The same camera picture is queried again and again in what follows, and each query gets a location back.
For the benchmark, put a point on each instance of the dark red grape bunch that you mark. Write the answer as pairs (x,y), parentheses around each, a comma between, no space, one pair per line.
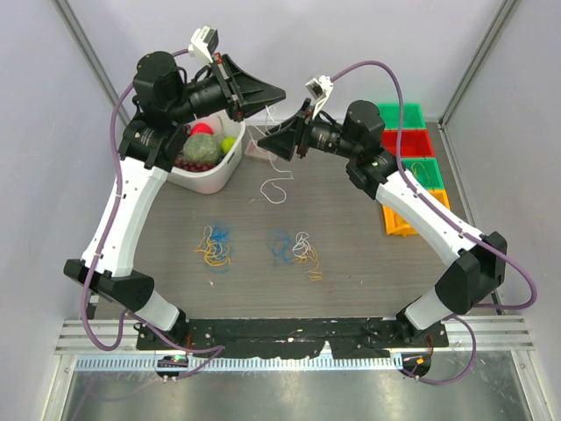
(191,166)

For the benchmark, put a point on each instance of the yellow storage bin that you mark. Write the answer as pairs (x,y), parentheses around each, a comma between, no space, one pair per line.
(397,226)

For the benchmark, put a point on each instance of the lime green fruit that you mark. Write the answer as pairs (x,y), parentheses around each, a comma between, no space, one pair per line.
(227,144)

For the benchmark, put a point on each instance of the red playing card box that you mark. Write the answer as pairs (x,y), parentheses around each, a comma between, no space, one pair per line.
(252,151)

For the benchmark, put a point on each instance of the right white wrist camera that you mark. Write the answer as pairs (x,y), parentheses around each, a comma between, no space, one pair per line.
(320,88)

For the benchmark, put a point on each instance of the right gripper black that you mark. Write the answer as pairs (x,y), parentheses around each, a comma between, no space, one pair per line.
(298,130)

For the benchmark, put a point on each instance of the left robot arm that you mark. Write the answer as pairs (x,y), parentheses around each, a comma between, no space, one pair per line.
(166,101)

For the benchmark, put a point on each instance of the far green storage bin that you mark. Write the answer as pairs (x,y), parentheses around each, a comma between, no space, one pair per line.
(413,118)

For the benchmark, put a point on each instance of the red storage bin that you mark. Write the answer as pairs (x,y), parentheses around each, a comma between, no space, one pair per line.
(414,143)

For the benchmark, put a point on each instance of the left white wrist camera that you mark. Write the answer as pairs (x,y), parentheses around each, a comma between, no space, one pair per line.
(203,44)

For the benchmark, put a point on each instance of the white slotted cable duct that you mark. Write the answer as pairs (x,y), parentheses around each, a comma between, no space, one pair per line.
(160,363)

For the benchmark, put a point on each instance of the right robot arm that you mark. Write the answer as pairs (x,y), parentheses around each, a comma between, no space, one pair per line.
(473,270)

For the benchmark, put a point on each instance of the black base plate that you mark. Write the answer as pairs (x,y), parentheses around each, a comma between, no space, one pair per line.
(292,338)

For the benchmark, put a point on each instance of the red pink fruit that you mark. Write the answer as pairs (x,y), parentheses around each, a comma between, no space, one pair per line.
(201,128)

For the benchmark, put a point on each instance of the green storage bin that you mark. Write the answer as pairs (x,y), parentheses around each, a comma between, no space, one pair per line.
(413,118)
(426,171)

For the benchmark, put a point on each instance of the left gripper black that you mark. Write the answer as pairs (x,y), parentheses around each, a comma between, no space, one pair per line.
(246,95)

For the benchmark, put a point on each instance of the white plastic basket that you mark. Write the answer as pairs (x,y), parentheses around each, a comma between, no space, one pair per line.
(213,179)

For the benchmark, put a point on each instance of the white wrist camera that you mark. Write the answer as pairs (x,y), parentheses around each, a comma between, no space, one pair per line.
(320,88)
(203,44)

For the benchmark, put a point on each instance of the near green storage bin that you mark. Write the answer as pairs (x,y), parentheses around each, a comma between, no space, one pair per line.
(426,171)

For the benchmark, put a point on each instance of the green round melon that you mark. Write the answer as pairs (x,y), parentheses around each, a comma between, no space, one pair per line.
(202,148)

